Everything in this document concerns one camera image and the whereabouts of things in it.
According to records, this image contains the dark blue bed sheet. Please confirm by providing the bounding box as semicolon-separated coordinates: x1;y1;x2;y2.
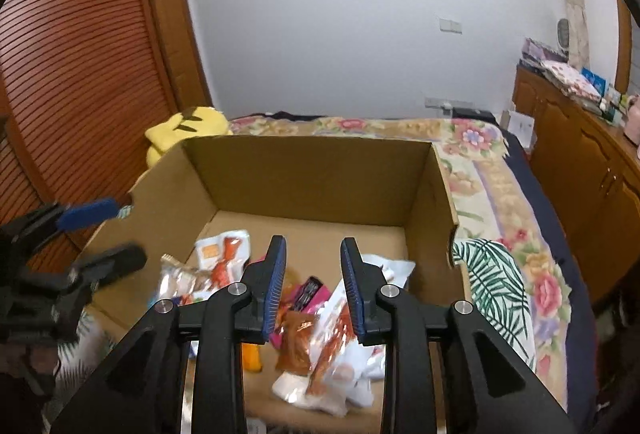
495;126;601;425

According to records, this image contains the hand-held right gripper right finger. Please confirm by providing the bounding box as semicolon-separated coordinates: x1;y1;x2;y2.
340;237;566;434

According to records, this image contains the green leaf print blanket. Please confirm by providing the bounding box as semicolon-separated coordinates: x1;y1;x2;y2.
42;238;538;432

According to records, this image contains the brown cardboard box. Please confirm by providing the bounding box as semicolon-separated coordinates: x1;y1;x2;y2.
82;134;473;434

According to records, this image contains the white packet with red strip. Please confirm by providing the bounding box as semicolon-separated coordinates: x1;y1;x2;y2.
271;279;388;417

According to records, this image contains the wooden cabinet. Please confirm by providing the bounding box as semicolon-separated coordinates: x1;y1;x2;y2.
512;65;640;305

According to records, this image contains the white box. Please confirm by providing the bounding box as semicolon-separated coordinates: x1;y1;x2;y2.
501;110;536;147

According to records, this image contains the small orange packet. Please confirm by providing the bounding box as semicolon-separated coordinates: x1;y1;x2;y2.
241;343;262;372

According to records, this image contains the yellow plush toy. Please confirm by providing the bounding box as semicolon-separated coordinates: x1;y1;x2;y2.
145;105;233;165

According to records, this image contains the pink snack packet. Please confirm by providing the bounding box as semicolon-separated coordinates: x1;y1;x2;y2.
270;276;332;375

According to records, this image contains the wooden louvred wardrobe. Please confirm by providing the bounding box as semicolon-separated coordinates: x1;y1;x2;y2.
0;0;181;250

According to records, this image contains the white packet with orange label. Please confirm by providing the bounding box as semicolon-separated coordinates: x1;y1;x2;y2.
195;229;251;287

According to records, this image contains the folded floral cloth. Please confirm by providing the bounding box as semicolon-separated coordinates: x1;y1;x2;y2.
520;38;601;102

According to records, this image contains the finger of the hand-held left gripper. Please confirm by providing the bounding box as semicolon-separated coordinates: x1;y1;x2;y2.
65;242;148;290
30;198;120;240

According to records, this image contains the wooden door frame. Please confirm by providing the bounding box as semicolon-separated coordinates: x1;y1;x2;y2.
614;0;635;90

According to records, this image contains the blue box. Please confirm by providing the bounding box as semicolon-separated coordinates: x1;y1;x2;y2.
580;68;607;90

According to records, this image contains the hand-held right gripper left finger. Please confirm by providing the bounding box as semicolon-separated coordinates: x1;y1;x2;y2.
50;235;288;434

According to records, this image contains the wooden door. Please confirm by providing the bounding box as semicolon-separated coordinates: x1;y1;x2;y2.
145;0;213;112

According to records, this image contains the black box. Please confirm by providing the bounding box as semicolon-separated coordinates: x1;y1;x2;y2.
451;106;497;124

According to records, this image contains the clear packet with brown snack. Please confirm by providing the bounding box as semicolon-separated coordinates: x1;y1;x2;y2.
159;254;223;307

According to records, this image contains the floral bedsheet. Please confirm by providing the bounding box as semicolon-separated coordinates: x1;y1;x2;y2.
227;115;573;415

